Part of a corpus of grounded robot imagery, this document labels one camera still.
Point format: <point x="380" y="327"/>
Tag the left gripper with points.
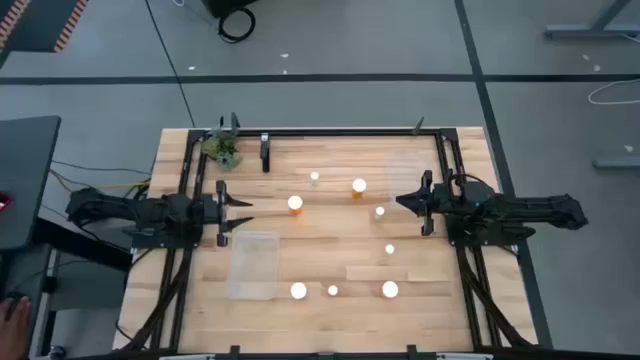
<point x="221" y="212"/>

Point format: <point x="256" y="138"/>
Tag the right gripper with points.
<point x="427" y="202"/>

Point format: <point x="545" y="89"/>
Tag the small pill bottle white cap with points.
<point x="332" y="290"/>
<point x="314" y="176"/>
<point x="379" y="211"/>
<point x="389" y="249"/>

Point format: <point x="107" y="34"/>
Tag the large orange pill bottle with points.
<point x="295" y="202"/>
<point x="359" y="185"/>
<point x="298" y="290"/>
<point x="390" y="289"/>

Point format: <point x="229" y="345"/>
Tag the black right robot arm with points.
<point x="540" y="207"/>

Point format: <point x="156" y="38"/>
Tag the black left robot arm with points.
<point x="120" y="210"/>

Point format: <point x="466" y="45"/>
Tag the clear plastic bin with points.
<point x="252" y="260"/>
<point x="405" y="170"/>

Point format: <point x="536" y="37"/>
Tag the small green artificial plant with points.
<point x="222" y="150"/>

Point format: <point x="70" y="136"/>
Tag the black desk base bar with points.
<point x="80" y="245"/>

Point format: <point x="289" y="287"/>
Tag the grey table foot bar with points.
<point x="617" y="163"/>

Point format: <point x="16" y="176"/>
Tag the dark grey desk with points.
<point x="25" y="175"/>

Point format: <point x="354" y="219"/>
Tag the person's hand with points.
<point x="12" y="330"/>

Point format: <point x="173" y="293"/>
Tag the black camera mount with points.
<point x="265" y="155"/>

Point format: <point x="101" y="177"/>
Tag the black aluminium table frame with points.
<point x="325" y="132"/>

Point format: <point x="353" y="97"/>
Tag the grey table leg frame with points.
<point x="590" y="33"/>

